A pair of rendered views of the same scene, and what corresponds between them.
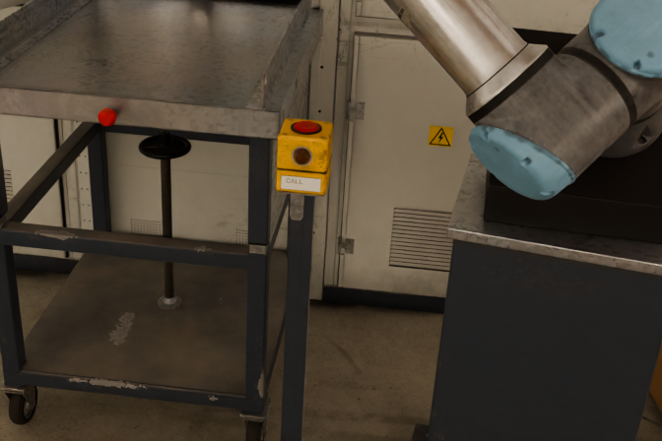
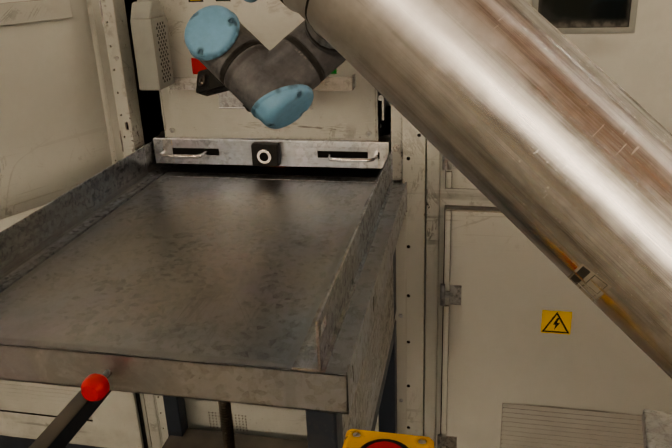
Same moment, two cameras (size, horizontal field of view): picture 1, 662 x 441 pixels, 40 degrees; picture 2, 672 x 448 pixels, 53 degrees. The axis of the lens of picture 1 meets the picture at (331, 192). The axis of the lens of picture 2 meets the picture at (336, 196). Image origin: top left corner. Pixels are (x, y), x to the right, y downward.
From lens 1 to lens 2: 0.90 m
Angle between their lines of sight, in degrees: 10
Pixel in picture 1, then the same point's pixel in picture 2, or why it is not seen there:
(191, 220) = (272, 414)
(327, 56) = (414, 234)
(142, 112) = (148, 375)
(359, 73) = (452, 253)
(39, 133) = not seen: hidden behind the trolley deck
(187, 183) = not seen: hidden behind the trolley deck
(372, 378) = not seen: outside the picture
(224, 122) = (264, 389)
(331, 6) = (415, 178)
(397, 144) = (503, 331)
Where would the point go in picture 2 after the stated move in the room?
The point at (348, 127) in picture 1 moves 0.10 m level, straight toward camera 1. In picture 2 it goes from (443, 313) to (443, 338)
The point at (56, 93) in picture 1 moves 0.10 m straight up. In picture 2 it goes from (31, 349) to (15, 279)
